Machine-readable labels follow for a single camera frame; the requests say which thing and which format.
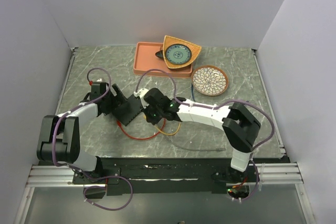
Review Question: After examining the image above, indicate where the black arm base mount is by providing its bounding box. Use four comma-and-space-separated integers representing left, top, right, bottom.
70, 158, 259, 196

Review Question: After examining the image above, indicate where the yellow ethernet cable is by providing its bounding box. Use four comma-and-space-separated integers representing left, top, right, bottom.
141, 113, 182, 136

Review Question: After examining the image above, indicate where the black network switch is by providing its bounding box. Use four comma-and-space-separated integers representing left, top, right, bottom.
112, 94, 143, 126

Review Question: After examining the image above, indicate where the teal patterned round dish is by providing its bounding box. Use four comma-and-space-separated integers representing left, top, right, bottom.
165, 44, 192, 65

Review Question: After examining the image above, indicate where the black small bowl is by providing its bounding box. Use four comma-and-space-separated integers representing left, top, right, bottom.
155, 50, 164, 59

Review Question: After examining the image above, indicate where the grey ethernet cable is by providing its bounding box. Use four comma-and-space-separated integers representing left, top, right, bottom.
157, 126, 227, 152

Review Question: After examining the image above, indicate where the salmon pink tray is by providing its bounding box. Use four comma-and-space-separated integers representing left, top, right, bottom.
133, 42, 193, 78

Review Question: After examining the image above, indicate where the red ethernet cable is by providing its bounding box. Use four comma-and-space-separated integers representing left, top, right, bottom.
116, 116, 166, 141

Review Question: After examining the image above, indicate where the orange woven triangular plate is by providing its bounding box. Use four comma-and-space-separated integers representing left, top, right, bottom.
162, 35, 202, 69

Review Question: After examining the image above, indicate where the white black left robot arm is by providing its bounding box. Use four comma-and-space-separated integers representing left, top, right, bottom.
37, 82, 142, 183

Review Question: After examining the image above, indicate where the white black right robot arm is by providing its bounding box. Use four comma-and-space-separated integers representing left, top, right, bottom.
134, 88, 261, 182

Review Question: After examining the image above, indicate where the white floral round plate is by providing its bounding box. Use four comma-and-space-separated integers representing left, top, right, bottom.
191, 65, 229, 97

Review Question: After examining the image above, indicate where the aluminium frame rail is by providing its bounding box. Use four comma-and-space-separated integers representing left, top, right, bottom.
26, 163, 303, 188

